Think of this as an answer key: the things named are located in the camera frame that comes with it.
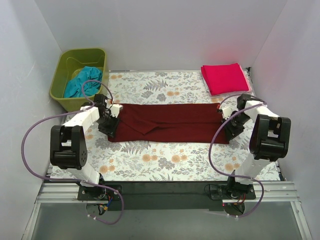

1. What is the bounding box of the dark red t shirt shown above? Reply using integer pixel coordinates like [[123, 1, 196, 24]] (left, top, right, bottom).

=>
[[108, 103, 229, 144]]

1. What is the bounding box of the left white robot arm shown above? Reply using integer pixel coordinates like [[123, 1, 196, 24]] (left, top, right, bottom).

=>
[[50, 94, 123, 187]]

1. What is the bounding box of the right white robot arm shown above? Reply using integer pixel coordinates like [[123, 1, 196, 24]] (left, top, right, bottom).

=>
[[218, 94, 291, 196]]

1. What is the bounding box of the teal t shirt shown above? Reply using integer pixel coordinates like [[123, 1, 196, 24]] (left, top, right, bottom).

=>
[[63, 66, 103, 98]]

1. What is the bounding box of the folded pink t shirt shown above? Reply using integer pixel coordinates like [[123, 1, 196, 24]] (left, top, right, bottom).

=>
[[200, 62, 250, 96]]

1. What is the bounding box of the olive green plastic bin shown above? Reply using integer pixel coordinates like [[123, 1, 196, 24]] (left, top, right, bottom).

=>
[[49, 48, 109, 112]]

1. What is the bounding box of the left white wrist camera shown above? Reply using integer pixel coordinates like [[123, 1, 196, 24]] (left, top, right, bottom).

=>
[[107, 99, 124, 118]]

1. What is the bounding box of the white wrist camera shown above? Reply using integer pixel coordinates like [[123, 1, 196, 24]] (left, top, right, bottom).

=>
[[107, 99, 124, 118], [217, 105, 233, 123]]

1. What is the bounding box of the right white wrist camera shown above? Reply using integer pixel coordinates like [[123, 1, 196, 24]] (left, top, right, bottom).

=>
[[217, 105, 233, 123]]

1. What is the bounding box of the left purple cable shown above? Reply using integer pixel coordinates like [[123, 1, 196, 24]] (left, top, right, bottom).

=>
[[20, 80, 125, 225]]

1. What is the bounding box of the purple cable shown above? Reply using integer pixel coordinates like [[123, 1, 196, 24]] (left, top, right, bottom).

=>
[[20, 80, 125, 225], [208, 93, 267, 219]]

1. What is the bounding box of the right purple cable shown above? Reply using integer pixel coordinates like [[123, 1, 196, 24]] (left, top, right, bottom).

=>
[[208, 93, 267, 219]]

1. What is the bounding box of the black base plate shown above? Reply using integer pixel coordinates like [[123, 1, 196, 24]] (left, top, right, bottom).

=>
[[77, 181, 256, 211]]

